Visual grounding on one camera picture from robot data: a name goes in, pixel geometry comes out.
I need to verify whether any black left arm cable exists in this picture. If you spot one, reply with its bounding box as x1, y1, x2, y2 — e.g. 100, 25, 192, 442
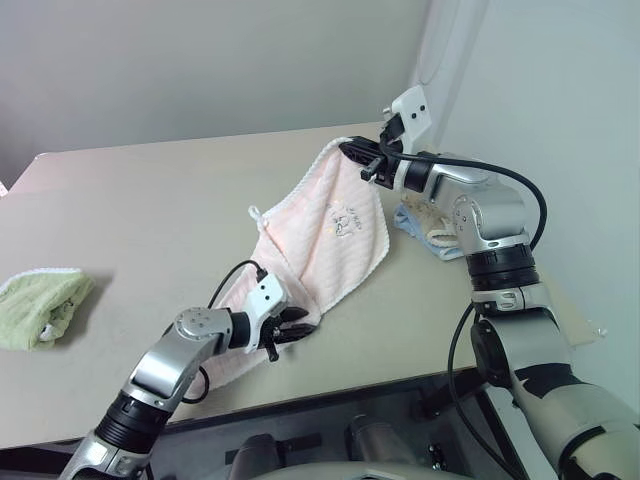
180, 259, 269, 405

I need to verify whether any black table frame brace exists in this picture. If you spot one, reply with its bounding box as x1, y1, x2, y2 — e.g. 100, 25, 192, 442
410, 377, 469, 421

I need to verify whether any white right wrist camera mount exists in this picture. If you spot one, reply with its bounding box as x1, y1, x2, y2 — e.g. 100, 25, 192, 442
390, 85, 434, 154

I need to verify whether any pink towel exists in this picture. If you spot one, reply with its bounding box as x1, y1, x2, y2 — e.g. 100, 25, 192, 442
206, 136, 392, 390

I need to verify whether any green towel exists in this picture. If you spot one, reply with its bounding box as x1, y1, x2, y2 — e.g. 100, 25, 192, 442
0, 266, 97, 352

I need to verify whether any dark rounded shape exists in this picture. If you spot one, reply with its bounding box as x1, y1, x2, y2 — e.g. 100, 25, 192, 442
344, 413, 406, 464
225, 432, 324, 480

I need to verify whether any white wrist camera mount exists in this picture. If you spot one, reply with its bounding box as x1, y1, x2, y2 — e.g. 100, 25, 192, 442
243, 272, 290, 352
390, 85, 434, 154

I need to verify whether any light blue towel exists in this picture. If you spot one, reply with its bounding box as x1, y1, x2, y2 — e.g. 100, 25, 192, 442
391, 203, 467, 263

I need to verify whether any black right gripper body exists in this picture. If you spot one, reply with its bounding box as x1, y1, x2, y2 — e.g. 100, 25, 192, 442
359, 143, 402, 190

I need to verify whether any black table frame bar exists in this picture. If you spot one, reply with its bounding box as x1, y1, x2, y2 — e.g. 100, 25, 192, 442
159, 372, 481, 444

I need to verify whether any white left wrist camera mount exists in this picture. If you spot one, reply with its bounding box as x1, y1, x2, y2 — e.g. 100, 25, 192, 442
243, 272, 290, 352

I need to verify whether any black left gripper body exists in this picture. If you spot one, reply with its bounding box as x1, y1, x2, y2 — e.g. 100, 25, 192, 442
257, 308, 297, 363

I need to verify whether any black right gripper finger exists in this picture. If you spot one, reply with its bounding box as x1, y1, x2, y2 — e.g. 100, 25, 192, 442
348, 135, 386, 156
338, 142, 382, 166

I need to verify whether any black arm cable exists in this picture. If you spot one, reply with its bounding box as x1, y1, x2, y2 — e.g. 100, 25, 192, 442
378, 105, 549, 480
180, 259, 269, 405

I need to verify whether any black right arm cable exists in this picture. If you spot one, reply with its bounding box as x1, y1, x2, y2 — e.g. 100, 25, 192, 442
378, 105, 549, 480

